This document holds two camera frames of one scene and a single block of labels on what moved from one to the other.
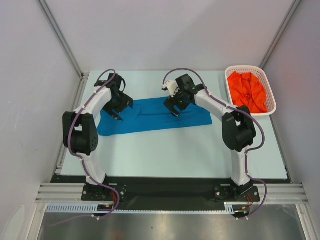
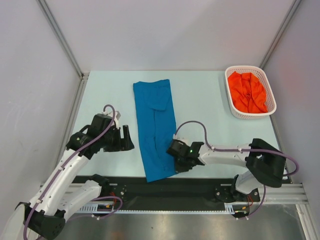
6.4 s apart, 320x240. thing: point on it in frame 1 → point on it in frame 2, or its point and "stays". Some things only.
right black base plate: (234, 193) stays
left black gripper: (126, 101) → (125, 143)
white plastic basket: (260, 73) stays
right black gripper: (177, 105) → (181, 161)
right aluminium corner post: (294, 8) stays
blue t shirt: (150, 115) → (156, 127)
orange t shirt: (247, 89) stays
